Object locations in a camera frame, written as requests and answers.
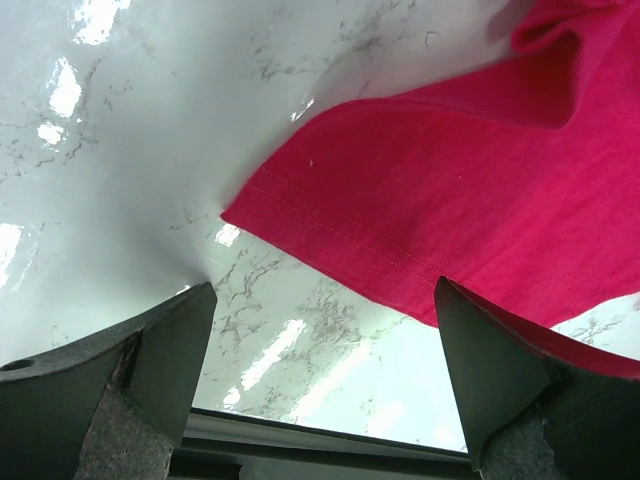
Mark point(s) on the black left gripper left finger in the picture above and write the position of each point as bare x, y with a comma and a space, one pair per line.
111, 405

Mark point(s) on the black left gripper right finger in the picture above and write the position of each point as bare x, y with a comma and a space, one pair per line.
535, 404

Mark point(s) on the magenta t-shirt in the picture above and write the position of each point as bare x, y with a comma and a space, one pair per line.
519, 182

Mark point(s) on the aluminium frame rail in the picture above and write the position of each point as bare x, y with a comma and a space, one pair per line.
218, 445

